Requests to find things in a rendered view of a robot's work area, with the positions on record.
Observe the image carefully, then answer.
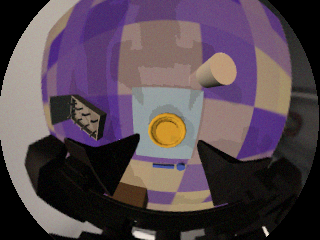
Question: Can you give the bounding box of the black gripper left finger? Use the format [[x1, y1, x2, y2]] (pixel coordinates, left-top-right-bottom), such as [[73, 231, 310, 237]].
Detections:
[[63, 133, 140, 196]]

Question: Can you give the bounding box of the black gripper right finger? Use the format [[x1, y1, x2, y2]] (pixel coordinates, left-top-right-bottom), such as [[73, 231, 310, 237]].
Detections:
[[197, 140, 272, 207]]

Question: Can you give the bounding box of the tan cylinder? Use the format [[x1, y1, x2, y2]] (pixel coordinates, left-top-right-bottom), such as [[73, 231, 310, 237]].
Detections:
[[196, 52, 237, 88]]

